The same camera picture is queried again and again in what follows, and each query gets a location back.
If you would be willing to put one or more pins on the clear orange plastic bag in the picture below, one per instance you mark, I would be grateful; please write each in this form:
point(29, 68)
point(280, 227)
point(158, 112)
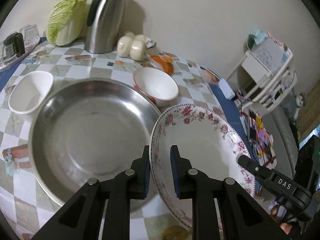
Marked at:
point(209, 77)

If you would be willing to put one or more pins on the white wooden shelf rack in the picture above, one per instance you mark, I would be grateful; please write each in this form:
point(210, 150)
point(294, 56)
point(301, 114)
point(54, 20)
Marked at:
point(264, 76)

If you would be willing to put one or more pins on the orange snack packet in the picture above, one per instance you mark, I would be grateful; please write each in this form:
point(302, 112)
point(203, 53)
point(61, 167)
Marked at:
point(166, 63)

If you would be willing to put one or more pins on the strawberry pattern bowl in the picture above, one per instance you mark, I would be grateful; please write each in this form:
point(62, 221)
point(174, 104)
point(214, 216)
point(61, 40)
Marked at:
point(157, 85)

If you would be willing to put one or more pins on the stainless steel round plate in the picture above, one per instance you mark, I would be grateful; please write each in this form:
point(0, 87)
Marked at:
point(91, 128)

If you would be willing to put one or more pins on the floral round porcelain plate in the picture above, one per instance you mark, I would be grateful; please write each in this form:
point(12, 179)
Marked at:
point(202, 154)

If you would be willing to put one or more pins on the stainless steel thermos jug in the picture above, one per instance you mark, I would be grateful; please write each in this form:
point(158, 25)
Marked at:
point(103, 24)

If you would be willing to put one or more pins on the glass teapot black handle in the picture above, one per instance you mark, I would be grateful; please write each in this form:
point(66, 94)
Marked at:
point(13, 47)

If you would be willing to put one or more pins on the white square bowl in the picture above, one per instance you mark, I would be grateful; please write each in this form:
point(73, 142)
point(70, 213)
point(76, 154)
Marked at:
point(29, 93)

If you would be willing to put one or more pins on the colourful toy pile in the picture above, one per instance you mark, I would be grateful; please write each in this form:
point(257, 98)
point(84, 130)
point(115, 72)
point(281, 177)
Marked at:
point(264, 147)

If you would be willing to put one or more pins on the tray with glass cups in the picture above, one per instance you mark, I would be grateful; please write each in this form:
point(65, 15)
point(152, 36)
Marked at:
point(31, 39)

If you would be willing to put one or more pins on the bag of steamed buns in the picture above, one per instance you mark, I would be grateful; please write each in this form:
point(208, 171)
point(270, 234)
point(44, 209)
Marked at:
point(136, 47)

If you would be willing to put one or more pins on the white power bank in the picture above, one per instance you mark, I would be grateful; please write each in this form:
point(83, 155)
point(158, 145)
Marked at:
point(226, 89)

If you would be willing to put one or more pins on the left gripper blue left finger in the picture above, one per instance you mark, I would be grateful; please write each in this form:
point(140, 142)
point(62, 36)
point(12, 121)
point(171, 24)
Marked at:
point(131, 184)

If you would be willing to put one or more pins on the napa cabbage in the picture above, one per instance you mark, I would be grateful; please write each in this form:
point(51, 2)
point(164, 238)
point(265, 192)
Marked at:
point(65, 22)

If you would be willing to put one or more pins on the smartphone with lit screen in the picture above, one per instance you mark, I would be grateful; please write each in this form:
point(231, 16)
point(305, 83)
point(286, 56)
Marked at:
point(253, 119)

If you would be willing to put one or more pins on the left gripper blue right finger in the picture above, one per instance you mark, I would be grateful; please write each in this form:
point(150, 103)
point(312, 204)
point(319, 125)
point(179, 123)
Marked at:
point(190, 183)

